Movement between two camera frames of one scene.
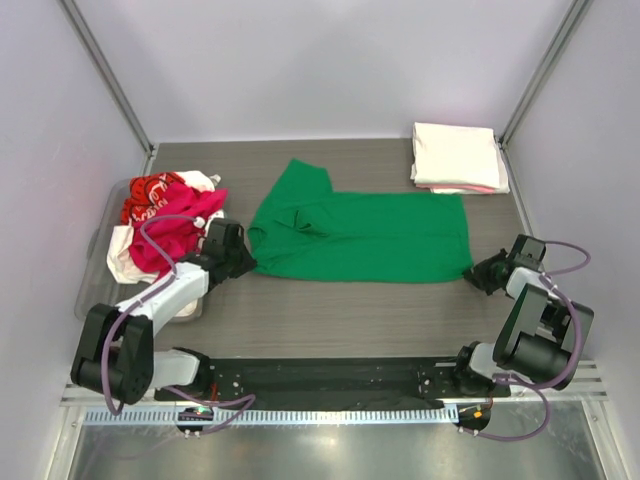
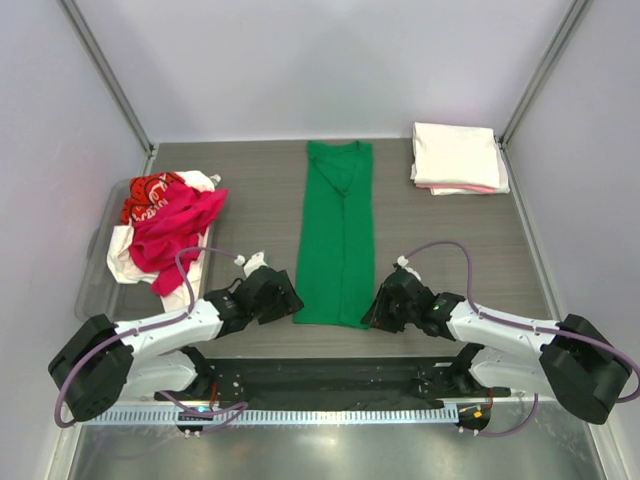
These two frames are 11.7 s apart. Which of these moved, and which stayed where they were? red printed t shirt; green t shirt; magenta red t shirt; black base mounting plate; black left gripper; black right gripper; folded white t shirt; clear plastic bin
Moved: green t shirt; black right gripper; black left gripper
Stayed: red printed t shirt; magenta red t shirt; folded white t shirt; black base mounting plate; clear plastic bin
